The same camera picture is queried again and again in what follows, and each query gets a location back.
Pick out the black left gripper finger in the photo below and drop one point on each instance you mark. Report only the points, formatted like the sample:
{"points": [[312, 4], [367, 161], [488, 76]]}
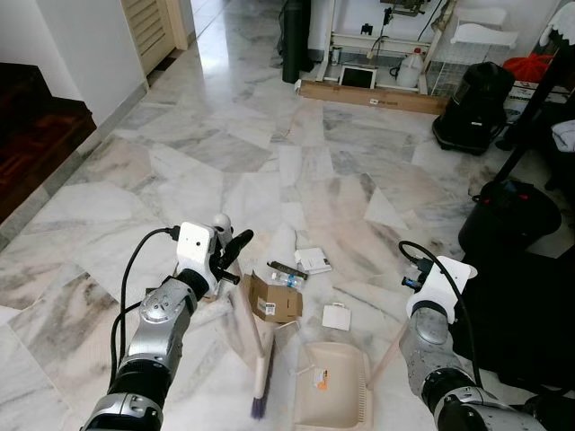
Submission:
{"points": [[240, 245]]}

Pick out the beige broom with purple bristles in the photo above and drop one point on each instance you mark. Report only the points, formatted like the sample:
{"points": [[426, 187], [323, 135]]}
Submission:
{"points": [[252, 323]]}

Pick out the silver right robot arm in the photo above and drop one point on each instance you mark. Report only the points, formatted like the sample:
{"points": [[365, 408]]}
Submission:
{"points": [[431, 346]]}

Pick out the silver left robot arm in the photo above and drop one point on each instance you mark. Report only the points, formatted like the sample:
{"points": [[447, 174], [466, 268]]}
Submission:
{"points": [[157, 314]]}

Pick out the brown cardboard piece with label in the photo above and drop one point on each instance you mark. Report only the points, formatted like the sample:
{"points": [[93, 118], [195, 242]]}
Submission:
{"points": [[274, 301]]}

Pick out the clear plastic bottle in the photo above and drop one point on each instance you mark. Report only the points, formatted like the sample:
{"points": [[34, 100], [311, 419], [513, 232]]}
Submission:
{"points": [[289, 279]]}

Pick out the clear plastic sheet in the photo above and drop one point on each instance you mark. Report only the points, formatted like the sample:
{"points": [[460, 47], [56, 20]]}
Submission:
{"points": [[235, 337]]}

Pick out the small white box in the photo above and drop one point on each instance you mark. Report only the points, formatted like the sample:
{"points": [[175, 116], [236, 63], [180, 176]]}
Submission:
{"points": [[314, 261]]}

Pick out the white paper square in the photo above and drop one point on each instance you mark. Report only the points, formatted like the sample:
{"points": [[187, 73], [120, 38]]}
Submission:
{"points": [[336, 316]]}

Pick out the black bag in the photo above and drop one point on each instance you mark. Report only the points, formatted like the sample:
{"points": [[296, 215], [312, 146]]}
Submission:
{"points": [[508, 215]]}

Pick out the black folding chair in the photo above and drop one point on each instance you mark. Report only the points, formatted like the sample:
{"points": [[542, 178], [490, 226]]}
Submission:
{"points": [[521, 323]]}

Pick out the black canister vacuum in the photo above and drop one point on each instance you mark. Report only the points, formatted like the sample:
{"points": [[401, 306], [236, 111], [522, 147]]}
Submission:
{"points": [[476, 103]]}

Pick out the long brown cardboard box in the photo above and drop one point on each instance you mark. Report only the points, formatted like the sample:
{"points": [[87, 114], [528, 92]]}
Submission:
{"points": [[373, 97]]}

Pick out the black table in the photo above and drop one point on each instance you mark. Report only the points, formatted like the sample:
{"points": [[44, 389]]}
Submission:
{"points": [[532, 117]]}

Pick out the white plastic jug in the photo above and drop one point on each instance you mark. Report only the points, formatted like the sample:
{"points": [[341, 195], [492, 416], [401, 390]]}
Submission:
{"points": [[410, 72]]}

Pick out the white bag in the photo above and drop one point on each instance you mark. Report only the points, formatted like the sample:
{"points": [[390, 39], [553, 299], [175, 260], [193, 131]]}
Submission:
{"points": [[564, 135]]}

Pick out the tall black cylinder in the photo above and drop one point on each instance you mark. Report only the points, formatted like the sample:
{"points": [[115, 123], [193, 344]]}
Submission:
{"points": [[296, 40]]}

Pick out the sewing machine table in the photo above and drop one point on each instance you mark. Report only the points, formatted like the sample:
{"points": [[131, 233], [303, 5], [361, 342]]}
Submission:
{"points": [[334, 54]]}

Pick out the dark wooden step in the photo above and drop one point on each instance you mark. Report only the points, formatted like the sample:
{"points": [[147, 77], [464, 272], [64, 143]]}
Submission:
{"points": [[36, 135]]}

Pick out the wooden louvre door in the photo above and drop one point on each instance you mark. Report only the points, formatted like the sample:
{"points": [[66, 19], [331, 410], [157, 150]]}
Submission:
{"points": [[148, 27]]}

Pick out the red cloth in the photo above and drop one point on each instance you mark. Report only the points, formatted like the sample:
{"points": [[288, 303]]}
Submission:
{"points": [[528, 65]]}

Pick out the white rack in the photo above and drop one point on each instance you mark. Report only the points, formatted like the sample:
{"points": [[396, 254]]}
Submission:
{"points": [[485, 36]]}

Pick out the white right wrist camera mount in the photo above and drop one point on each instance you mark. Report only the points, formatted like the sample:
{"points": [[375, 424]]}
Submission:
{"points": [[445, 283]]}

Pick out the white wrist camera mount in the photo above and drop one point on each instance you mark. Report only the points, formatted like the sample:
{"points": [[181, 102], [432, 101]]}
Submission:
{"points": [[445, 283], [193, 247]]}

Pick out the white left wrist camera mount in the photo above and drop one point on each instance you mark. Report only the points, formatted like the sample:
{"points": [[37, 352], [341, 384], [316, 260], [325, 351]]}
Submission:
{"points": [[193, 247]]}

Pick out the tablet with white frame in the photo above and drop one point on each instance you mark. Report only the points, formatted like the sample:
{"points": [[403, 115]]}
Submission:
{"points": [[358, 78]]}

